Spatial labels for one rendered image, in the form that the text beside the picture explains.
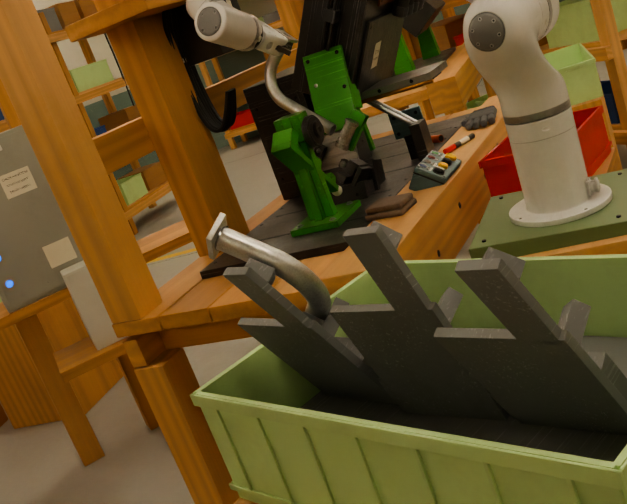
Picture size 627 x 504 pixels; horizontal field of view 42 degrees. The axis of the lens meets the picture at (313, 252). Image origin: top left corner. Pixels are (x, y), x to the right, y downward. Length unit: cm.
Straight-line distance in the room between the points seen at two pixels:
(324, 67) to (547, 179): 83
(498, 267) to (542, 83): 82
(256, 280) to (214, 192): 122
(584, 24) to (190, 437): 342
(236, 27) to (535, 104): 69
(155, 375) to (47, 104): 65
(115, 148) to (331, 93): 57
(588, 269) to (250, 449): 50
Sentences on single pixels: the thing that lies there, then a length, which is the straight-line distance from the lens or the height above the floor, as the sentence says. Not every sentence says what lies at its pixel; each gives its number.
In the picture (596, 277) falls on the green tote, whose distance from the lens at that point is 113.
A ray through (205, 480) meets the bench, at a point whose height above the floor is 45.
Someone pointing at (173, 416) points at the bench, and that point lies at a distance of 197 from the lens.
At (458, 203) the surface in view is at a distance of 199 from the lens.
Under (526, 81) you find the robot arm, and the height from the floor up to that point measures 114.
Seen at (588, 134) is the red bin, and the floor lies 89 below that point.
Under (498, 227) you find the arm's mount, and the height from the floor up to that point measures 88.
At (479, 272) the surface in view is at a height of 112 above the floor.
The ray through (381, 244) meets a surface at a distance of 84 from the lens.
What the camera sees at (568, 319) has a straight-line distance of 85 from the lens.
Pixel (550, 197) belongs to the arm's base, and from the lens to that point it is 155.
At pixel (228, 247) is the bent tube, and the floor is 115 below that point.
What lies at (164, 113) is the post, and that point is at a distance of 211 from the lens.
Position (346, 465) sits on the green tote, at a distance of 95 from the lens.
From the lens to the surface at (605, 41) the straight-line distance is 462.
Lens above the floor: 137
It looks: 15 degrees down
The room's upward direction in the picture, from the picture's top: 20 degrees counter-clockwise
